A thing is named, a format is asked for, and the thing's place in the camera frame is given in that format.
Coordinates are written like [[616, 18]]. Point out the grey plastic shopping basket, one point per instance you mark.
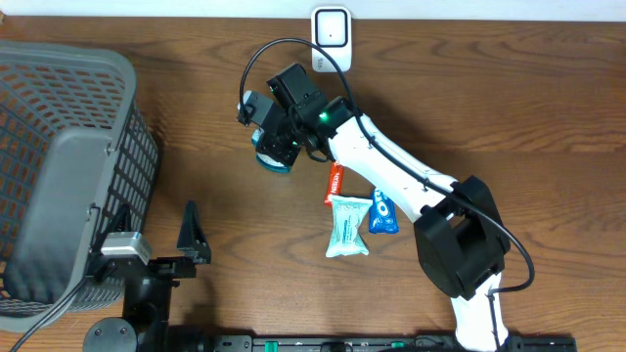
[[74, 148]]

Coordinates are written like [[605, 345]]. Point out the white barcode scanner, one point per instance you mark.
[[331, 30]]

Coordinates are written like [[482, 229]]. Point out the blue Oreo cookie pack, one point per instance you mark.
[[382, 218]]

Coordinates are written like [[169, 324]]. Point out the red Nescafe coffee stick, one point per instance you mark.
[[334, 183]]

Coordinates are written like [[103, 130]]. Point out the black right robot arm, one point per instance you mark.
[[460, 238]]

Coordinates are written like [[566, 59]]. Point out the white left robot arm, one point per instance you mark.
[[144, 322]]

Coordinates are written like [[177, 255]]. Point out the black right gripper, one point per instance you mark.
[[271, 145]]

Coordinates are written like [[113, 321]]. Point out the mint green wipes pack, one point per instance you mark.
[[348, 215]]

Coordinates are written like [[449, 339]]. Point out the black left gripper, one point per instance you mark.
[[189, 241]]

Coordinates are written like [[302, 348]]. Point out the black mounting rail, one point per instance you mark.
[[426, 343]]

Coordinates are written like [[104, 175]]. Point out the teal mouthwash bottle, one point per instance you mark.
[[265, 160]]

